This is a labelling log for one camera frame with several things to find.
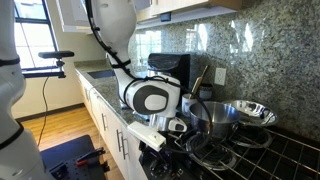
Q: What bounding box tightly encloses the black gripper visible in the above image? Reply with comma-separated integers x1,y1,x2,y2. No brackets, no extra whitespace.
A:
146,131,178,168

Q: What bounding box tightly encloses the black perforated floor board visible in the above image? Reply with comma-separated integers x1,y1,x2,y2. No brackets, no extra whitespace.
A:
39,134,112,180

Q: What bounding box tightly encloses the black camera cable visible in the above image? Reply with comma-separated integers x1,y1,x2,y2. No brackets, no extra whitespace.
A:
37,76,50,148

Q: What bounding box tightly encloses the black framed window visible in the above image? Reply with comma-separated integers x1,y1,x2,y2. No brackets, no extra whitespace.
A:
13,0,60,73

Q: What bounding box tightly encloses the red handled black clamp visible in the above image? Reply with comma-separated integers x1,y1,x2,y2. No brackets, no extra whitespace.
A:
75,147,107,168

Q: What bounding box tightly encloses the black stove top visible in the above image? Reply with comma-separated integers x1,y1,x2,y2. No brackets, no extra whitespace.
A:
173,125,320,180

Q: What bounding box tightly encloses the small black box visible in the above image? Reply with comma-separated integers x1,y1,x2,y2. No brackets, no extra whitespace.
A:
160,12,173,23

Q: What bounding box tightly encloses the dark glass jar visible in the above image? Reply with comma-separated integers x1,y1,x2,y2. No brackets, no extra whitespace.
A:
198,83,214,102

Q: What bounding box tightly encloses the white wall outlet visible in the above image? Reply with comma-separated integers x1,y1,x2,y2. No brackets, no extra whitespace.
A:
214,67,227,87

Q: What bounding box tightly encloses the coil burner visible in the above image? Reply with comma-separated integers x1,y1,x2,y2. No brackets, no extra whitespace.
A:
233,124,274,149
184,132,238,172

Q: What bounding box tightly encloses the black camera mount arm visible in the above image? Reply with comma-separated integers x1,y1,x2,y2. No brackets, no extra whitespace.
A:
20,58,68,80

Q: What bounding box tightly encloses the white ceramic mug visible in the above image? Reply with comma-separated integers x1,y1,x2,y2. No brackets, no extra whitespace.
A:
181,93,198,118

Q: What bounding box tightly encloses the black electric stove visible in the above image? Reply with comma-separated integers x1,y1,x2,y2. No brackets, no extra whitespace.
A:
138,122,320,180

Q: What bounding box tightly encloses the white upper cabinet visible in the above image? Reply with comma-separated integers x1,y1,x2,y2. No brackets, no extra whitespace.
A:
54,0,244,36

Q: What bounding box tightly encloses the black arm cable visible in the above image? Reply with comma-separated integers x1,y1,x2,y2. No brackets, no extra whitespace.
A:
84,0,215,155

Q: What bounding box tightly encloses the black air fryer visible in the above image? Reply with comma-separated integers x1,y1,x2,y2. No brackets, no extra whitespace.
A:
146,53,191,92

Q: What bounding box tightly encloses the stainless steel pot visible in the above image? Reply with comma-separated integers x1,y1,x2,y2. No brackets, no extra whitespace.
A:
188,100,242,140

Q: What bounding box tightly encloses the stainless steel bowl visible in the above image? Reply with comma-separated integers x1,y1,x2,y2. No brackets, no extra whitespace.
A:
223,99,279,128

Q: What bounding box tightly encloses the kitchen sink basin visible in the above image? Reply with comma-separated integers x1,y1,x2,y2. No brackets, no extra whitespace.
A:
87,68,117,80

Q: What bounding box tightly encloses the black stereo camera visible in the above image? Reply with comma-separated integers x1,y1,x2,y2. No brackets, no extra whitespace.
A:
37,50,76,60

